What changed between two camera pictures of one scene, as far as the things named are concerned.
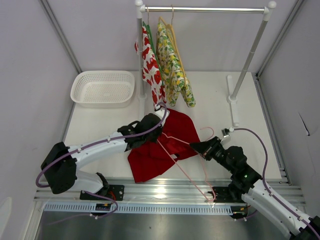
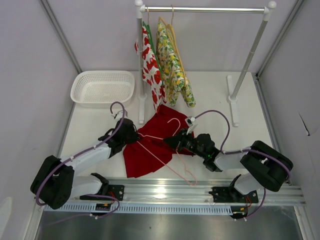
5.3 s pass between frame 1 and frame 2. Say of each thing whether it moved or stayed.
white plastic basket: stayed
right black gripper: moved
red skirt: moved
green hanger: stayed
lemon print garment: stayed
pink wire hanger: moved
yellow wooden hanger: stayed
